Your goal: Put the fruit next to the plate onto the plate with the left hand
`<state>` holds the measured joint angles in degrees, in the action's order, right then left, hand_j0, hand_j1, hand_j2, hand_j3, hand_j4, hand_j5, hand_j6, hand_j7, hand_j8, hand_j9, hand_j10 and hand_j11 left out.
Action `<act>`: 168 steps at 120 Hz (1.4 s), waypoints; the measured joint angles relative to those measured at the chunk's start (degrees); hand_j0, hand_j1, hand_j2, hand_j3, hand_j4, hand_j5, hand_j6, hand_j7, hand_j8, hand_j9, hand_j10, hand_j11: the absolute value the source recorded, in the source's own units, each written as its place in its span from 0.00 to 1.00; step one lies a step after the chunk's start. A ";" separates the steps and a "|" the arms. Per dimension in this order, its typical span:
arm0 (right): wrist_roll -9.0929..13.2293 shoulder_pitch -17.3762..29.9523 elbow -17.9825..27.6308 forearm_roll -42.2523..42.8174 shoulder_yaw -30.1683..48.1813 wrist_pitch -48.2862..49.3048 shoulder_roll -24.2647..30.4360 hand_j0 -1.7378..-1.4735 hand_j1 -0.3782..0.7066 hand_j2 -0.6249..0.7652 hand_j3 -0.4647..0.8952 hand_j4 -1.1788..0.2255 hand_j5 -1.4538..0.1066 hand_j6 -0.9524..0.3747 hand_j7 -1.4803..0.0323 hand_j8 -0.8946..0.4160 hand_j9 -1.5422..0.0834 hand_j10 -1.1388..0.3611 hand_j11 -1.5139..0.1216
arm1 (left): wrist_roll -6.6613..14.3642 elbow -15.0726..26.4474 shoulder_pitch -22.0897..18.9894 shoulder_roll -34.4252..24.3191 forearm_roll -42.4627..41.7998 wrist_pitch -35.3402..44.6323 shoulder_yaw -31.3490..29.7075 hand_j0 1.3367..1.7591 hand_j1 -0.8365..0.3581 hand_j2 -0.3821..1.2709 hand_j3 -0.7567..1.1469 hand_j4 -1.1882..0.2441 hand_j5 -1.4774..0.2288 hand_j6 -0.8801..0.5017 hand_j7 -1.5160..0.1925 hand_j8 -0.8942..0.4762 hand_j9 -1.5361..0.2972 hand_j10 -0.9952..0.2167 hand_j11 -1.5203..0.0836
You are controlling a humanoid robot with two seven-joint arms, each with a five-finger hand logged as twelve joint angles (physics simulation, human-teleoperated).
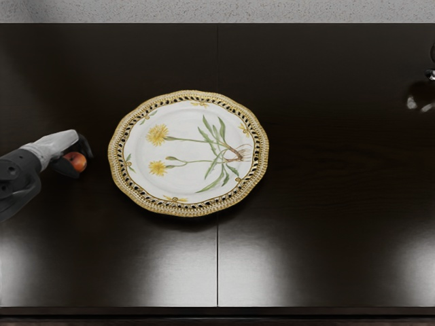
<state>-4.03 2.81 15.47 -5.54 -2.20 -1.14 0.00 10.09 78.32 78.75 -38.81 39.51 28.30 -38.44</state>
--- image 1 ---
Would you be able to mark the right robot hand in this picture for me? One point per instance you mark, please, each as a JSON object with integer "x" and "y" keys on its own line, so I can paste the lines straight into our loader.
{"x": 432, "y": 74}

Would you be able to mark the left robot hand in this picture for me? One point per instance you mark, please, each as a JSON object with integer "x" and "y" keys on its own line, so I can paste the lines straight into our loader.
{"x": 54, "y": 144}

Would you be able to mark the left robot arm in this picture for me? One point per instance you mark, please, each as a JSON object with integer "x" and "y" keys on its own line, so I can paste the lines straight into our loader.
{"x": 17, "y": 176}

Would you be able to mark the small red orange fruit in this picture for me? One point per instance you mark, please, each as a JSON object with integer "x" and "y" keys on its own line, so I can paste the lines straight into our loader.
{"x": 79, "y": 162}

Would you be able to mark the floral plate with gold rim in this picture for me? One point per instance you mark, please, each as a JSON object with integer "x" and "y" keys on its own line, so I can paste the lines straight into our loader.
{"x": 188, "y": 153}

